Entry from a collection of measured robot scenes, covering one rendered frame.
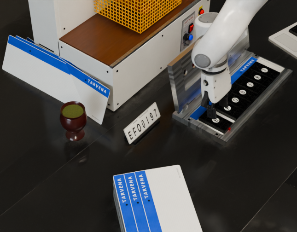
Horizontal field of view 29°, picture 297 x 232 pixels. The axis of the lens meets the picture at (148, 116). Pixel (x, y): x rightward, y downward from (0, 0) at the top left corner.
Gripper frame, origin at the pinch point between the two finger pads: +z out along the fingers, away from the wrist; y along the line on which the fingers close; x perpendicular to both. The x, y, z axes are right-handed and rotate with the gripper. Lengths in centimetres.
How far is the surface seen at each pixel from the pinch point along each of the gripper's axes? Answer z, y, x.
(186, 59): -12.3, 3.6, 12.8
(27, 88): -4, -25, 61
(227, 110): 5.2, 6.0, 0.6
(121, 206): -0.7, -48.4, -1.4
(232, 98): 4.9, 12.1, 2.2
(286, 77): 7.6, 34.1, -5.7
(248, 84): 5.0, 21.1, 1.6
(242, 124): 7.7, 4.6, -5.9
